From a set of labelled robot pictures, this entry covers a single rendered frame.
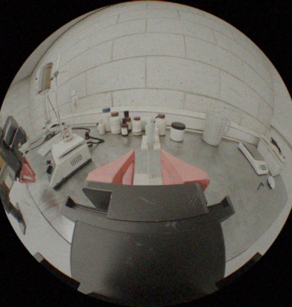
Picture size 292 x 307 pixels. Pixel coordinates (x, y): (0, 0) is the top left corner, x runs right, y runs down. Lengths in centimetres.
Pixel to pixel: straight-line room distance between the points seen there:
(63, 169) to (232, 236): 51
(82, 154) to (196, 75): 66
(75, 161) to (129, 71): 55
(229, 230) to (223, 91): 67
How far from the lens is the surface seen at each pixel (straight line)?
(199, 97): 63
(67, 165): 35
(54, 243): 33
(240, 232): 33
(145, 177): 28
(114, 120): 51
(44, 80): 78
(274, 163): 78
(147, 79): 62
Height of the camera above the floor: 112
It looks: 36 degrees down
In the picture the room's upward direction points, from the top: 1 degrees clockwise
